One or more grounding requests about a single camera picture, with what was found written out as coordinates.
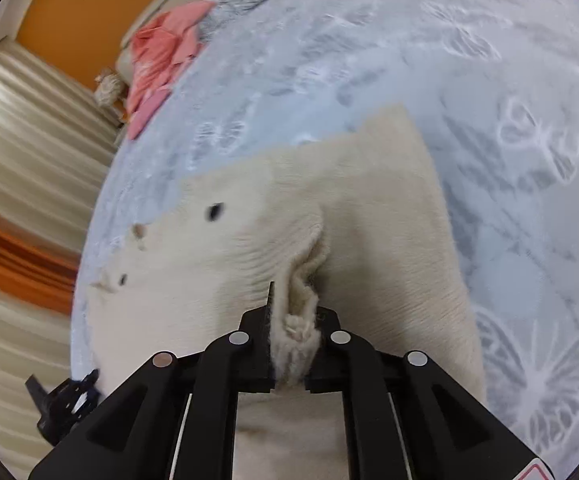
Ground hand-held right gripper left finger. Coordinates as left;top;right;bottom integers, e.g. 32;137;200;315
28;281;276;480

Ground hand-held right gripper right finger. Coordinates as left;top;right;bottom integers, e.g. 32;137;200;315
305;305;556;480

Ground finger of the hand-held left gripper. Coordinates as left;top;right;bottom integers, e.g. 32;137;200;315
25;369;102;447

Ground cream knit sweater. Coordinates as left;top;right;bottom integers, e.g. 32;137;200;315
86;102;486;480

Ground pink clothes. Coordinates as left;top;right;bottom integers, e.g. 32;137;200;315
126;0;216;142

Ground white curtain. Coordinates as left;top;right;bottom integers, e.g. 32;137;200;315
0;39;120;213
0;280;77;466

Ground orange curtain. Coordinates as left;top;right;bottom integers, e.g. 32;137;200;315
0;207;84;317

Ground bed with butterfly sheet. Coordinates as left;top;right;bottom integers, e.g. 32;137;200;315
69;0;579;477

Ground white feather lamp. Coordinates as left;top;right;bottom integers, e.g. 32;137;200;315
92;67;123;109

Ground beige padded headboard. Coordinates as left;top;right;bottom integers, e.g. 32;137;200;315
116;0;232;88

